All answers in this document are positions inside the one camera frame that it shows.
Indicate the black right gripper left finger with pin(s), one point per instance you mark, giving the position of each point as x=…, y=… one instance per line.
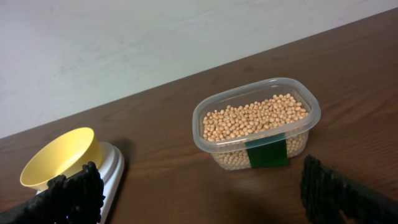
x=77, y=199

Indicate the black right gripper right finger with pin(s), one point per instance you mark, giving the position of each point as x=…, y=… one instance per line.
x=329, y=197

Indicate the white digital kitchen scale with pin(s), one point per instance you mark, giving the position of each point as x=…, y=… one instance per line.
x=110, y=171

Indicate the yellow plastic bowl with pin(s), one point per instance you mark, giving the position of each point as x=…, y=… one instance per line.
x=64, y=155

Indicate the green tape label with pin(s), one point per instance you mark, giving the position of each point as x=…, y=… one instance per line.
x=268, y=152

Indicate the clear plastic container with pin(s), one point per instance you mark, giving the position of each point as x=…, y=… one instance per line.
x=247, y=94

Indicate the soybeans pile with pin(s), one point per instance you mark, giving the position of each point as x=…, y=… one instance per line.
x=255, y=118

